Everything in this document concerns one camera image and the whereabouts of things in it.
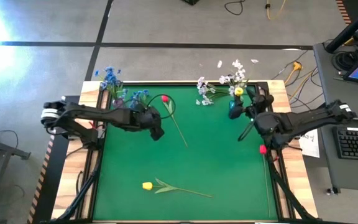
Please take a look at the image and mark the yellow tulip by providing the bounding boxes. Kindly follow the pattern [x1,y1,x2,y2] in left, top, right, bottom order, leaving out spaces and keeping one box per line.
[142,177,214,198]
[233,86,245,103]

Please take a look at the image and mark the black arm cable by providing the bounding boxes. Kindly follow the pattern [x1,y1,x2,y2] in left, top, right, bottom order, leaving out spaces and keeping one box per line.
[237,119,257,142]
[147,94,177,120]

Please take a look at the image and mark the white flower bunch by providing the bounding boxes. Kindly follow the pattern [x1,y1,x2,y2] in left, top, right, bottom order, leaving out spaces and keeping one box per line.
[195,76,231,107]
[216,58,260,97]

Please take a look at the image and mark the black floor cable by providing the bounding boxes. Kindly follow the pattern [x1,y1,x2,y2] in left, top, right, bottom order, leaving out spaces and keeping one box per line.
[224,0,246,16]

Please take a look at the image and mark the gray side desk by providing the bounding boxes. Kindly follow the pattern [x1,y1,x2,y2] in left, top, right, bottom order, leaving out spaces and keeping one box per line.
[313,40,358,192]

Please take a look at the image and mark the black monitor pole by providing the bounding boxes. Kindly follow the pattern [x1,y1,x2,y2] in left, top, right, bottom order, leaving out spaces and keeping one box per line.
[324,1,358,54]

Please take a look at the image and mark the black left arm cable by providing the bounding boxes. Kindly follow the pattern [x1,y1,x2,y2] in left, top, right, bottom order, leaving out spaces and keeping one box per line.
[147,94,177,120]

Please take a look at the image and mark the purple glass vase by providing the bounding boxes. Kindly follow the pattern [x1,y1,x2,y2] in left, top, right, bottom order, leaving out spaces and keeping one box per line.
[112,98,127,110]

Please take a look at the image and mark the red tulip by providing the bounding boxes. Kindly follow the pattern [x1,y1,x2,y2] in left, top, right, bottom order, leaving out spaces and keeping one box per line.
[259,144,272,218]
[161,94,189,149]

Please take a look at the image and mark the coiled black cable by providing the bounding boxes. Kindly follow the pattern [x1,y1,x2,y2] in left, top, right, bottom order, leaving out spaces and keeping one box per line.
[333,49,358,72]

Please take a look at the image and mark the black keyboard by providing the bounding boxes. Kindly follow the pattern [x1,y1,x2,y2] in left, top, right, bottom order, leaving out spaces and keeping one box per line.
[333,126,358,161]

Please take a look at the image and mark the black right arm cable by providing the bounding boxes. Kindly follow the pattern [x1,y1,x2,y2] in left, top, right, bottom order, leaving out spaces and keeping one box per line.
[237,119,257,142]

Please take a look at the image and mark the black table frame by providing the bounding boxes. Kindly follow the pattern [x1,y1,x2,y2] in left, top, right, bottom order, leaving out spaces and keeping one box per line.
[54,73,323,224]

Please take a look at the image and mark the white paper sheet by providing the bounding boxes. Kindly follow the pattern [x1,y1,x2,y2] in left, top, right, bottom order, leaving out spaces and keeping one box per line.
[297,129,321,159]

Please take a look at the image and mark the yellow floor cable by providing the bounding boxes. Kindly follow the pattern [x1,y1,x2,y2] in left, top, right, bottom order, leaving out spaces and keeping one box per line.
[265,0,287,21]

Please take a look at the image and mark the green table mat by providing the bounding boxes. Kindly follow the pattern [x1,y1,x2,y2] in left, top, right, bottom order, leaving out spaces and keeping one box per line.
[92,84,280,222]

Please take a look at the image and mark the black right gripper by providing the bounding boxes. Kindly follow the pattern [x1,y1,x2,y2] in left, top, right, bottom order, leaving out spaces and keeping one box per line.
[228,86,275,121]

